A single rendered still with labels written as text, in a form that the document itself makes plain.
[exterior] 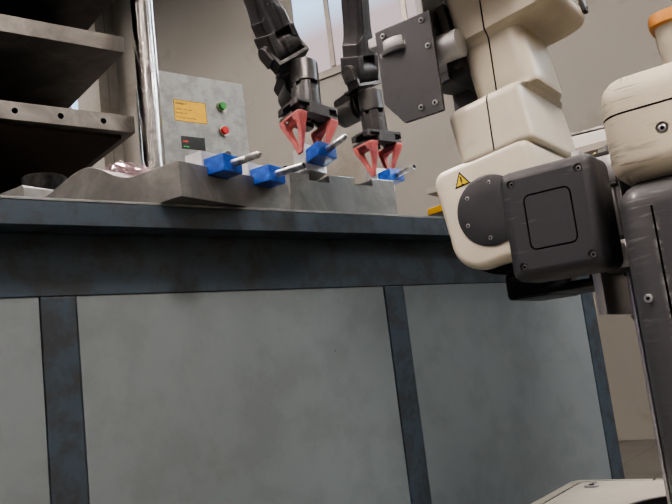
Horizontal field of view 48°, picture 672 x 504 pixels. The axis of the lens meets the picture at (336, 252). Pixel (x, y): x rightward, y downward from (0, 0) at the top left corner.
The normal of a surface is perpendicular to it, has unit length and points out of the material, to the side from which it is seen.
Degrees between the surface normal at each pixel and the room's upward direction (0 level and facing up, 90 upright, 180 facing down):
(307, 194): 90
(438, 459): 90
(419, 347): 90
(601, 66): 90
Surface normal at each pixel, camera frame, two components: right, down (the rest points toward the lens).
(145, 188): -0.57, -0.06
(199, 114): 0.62, -0.19
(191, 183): 0.82, -0.18
